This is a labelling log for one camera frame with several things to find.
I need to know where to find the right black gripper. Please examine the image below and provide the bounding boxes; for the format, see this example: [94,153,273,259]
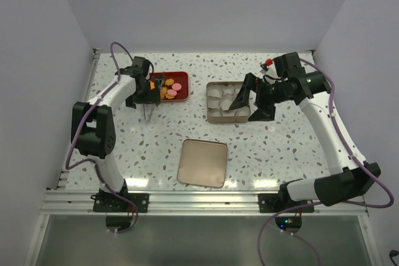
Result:
[229,72,293,122]

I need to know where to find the metal tongs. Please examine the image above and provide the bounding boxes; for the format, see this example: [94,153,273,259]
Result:
[143,72,168,123]

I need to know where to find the square cookie tin box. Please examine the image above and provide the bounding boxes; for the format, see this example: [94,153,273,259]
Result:
[206,82,251,125]

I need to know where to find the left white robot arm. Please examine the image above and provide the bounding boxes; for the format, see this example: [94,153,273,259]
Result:
[65,57,162,212]

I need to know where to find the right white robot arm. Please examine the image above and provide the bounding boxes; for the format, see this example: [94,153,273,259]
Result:
[229,52,381,212]

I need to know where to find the pink round cookie lower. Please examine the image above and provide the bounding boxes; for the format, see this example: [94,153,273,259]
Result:
[167,89,177,97]

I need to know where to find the pink round cookie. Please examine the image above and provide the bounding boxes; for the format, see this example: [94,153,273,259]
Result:
[167,89,177,97]
[172,83,182,92]

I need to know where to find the orange cookie top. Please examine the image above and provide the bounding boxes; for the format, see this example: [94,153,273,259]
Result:
[165,78,174,86]

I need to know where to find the pink round cookie upper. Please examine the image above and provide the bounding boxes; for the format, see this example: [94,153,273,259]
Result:
[172,83,182,92]

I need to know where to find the red rectangular tray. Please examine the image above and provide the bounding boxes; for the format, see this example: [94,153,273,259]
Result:
[150,71,189,103]

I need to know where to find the square tin lid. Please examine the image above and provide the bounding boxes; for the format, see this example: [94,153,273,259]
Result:
[177,139,228,188]

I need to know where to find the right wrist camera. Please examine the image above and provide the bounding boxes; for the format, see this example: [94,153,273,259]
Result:
[260,59,276,77]

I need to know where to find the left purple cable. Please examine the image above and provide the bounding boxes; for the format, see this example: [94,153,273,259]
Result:
[65,41,140,234]

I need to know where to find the purple cable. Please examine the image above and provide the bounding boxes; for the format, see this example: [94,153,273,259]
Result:
[65,41,140,234]
[258,59,395,266]

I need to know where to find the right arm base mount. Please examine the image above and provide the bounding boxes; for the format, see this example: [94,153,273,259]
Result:
[257,184,307,213]

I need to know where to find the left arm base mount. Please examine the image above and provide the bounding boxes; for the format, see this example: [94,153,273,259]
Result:
[90,186,150,213]

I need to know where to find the aluminium front rail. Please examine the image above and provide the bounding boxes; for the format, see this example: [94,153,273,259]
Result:
[40,190,368,216]

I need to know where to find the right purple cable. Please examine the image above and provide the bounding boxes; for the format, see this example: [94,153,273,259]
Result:
[258,59,395,266]

